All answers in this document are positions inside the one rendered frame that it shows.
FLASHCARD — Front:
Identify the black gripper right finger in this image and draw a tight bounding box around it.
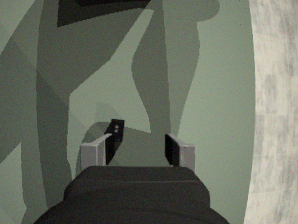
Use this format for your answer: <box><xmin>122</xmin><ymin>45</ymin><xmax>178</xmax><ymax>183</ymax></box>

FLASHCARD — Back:
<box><xmin>165</xmin><ymin>134</ymin><xmax>196</xmax><ymax>173</ymax></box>

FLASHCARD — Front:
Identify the black 9v battery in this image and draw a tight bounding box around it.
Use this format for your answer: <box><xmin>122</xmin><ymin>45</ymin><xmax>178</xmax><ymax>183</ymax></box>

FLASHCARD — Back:
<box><xmin>110</xmin><ymin>119</ymin><xmax>125</xmax><ymax>143</ymax></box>

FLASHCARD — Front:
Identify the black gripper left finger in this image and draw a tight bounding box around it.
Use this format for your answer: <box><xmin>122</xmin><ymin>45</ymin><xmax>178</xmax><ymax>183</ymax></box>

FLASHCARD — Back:
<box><xmin>80</xmin><ymin>133</ymin><xmax>115</xmax><ymax>172</ymax></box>

